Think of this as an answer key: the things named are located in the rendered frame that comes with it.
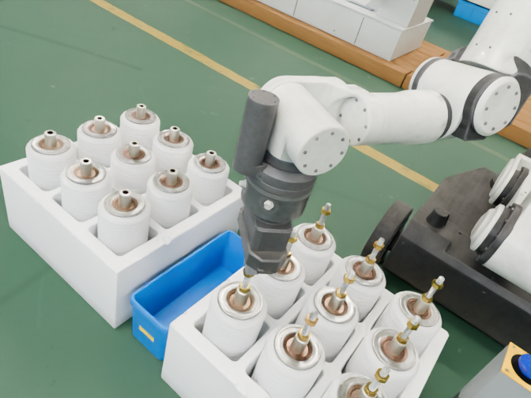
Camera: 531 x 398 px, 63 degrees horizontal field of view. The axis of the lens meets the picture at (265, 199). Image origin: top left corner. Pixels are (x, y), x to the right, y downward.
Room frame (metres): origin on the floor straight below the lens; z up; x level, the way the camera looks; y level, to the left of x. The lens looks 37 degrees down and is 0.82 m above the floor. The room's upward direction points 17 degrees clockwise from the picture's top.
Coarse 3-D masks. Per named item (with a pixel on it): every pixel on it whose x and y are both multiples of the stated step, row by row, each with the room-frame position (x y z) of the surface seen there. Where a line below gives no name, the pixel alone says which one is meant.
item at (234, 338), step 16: (256, 288) 0.49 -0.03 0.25; (208, 320) 0.43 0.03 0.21; (224, 320) 0.41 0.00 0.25; (256, 320) 0.43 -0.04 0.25; (208, 336) 0.42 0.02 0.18; (224, 336) 0.41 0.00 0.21; (240, 336) 0.41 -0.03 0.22; (256, 336) 0.44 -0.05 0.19; (224, 352) 0.41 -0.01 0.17; (240, 352) 0.42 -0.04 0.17
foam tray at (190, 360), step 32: (384, 288) 0.66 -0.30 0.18; (192, 320) 0.44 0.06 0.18; (288, 320) 0.50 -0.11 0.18; (192, 352) 0.40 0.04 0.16; (256, 352) 0.42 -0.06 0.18; (352, 352) 0.48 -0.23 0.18; (192, 384) 0.39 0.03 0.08; (224, 384) 0.36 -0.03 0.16; (256, 384) 0.37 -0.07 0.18; (320, 384) 0.40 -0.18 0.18; (416, 384) 0.45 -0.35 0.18
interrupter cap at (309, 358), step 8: (288, 328) 0.43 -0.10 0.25; (296, 328) 0.44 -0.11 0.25; (280, 336) 0.41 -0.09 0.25; (288, 336) 0.42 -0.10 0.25; (312, 336) 0.43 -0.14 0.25; (280, 344) 0.40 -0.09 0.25; (288, 344) 0.40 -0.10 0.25; (312, 344) 0.41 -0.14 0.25; (280, 352) 0.38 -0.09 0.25; (288, 352) 0.39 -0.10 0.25; (304, 352) 0.40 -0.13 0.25; (312, 352) 0.40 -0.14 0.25; (320, 352) 0.40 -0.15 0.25; (288, 360) 0.37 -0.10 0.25; (296, 360) 0.38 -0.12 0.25; (304, 360) 0.38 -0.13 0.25; (312, 360) 0.39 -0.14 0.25; (296, 368) 0.37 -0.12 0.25; (304, 368) 0.37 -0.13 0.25
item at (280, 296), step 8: (304, 272) 0.57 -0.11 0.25; (256, 280) 0.53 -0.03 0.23; (264, 280) 0.52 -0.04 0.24; (272, 280) 0.52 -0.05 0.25; (296, 280) 0.54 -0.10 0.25; (264, 288) 0.52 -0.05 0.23; (272, 288) 0.51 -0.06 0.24; (280, 288) 0.51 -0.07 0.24; (288, 288) 0.52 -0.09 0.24; (296, 288) 0.53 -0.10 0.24; (264, 296) 0.52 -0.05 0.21; (272, 296) 0.51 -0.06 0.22; (280, 296) 0.52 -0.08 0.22; (288, 296) 0.52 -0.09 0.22; (272, 304) 0.51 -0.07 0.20; (280, 304) 0.52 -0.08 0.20; (288, 304) 0.53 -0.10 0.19; (272, 312) 0.51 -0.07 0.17; (280, 312) 0.52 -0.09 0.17
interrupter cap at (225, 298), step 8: (224, 288) 0.47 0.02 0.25; (232, 288) 0.47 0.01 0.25; (224, 296) 0.45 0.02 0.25; (232, 296) 0.46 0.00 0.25; (256, 296) 0.47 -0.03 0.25; (224, 304) 0.44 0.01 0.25; (232, 304) 0.44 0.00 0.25; (248, 304) 0.45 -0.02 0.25; (256, 304) 0.46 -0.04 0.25; (224, 312) 0.42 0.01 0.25; (232, 312) 0.43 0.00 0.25; (240, 312) 0.43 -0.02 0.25; (248, 312) 0.44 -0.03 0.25; (256, 312) 0.44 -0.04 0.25; (240, 320) 0.42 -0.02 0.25
